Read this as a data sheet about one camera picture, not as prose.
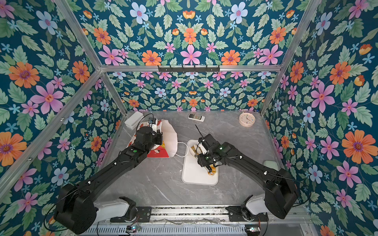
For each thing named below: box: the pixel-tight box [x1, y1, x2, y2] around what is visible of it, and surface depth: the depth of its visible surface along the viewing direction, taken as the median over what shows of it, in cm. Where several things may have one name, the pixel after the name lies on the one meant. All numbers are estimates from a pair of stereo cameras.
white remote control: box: [188, 113, 206, 122], surface depth 117 cm
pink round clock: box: [238, 112, 256, 128], surface depth 113 cm
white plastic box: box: [124, 111, 145, 130], surface depth 113 cm
